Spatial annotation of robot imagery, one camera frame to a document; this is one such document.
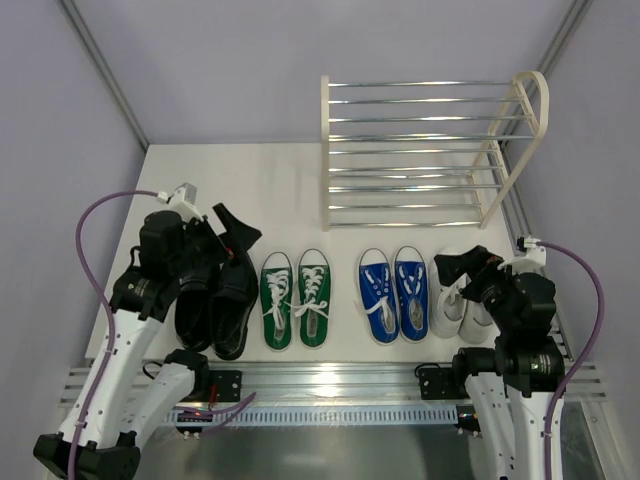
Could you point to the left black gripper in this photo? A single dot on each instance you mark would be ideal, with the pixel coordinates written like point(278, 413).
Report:
point(220, 245)

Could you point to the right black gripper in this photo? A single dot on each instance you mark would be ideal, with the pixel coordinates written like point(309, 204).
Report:
point(473, 273)

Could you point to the black leather shoe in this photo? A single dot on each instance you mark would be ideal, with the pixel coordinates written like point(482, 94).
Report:
point(231, 305)
point(193, 329)

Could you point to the white sneaker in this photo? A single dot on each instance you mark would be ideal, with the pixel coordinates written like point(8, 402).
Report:
point(476, 324)
point(446, 304)

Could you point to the green canvas sneaker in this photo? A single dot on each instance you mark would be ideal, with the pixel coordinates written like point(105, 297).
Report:
point(275, 294)
point(314, 292)

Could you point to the blue canvas sneaker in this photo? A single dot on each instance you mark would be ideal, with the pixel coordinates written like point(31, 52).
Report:
point(379, 300)
point(412, 289)

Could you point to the cream metal shoe rack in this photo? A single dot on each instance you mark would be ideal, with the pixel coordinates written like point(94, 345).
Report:
point(430, 154)

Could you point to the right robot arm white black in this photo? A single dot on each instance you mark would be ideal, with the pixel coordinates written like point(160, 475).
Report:
point(516, 387)

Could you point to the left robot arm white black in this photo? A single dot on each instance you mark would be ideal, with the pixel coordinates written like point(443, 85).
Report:
point(104, 433)

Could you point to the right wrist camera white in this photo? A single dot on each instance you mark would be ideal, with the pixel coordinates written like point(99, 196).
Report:
point(532, 255)

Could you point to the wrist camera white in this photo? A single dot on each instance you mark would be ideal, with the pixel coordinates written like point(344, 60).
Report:
point(182, 202)
point(532, 255)

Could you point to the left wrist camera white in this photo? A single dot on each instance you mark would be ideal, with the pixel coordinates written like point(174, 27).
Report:
point(182, 202)

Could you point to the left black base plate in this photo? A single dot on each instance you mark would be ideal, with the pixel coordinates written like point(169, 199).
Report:
point(223, 386)

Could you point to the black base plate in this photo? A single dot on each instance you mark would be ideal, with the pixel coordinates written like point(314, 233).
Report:
point(223, 386)
point(437, 382)

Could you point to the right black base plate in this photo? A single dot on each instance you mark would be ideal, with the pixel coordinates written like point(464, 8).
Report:
point(437, 382)

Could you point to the aluminium mounting rail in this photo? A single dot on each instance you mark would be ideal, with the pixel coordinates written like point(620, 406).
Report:
point(326, 383)

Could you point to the slotted grey cable duct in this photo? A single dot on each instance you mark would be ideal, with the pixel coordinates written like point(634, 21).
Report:
point(346, 415)

